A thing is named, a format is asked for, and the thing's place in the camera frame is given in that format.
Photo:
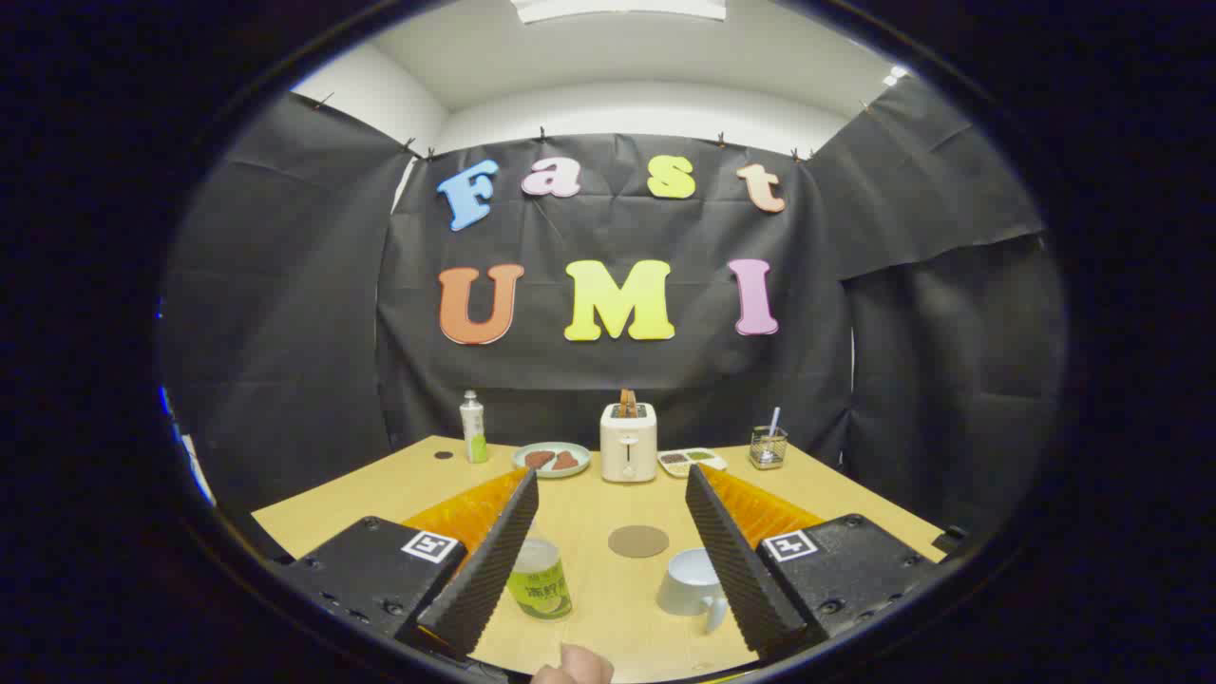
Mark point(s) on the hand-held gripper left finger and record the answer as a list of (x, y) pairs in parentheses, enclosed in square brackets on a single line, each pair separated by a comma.
[(494, 560)]

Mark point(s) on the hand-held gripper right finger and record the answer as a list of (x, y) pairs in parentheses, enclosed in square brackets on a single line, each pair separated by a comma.
[(736, 560)]

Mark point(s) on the clear juice bottle green label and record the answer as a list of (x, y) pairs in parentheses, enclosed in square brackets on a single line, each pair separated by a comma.
[(541, 581)]

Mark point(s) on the round brown coaster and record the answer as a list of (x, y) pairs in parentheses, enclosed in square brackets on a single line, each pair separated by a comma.
[(638, 541)]

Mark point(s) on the white bottle green label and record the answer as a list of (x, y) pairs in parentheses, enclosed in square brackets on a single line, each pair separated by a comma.
[(473, 427)]

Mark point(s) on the wooden table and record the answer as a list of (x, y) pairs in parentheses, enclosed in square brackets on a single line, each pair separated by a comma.
[(581, 511)]

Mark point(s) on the pale green plate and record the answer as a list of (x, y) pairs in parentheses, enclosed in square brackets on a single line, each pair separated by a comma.
[(551, 473)]

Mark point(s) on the white divided dish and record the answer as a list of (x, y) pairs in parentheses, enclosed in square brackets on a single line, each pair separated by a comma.
[(692, 463)]

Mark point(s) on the brown bread piece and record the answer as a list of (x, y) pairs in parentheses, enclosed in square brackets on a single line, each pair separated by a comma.
[(566, 462), (539, 460)]

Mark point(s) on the white spoon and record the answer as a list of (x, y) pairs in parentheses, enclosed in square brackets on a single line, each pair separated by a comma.
[(774, 418)]

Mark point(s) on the white toaster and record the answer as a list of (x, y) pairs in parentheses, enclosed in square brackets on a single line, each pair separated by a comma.
[(627, 446)]

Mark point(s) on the brown toast slice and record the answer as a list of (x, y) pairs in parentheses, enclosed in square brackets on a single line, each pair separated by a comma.
[(628, 404)]

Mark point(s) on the black backdrop cloth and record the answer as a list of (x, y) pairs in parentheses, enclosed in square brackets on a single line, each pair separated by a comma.
[(285, 332)]

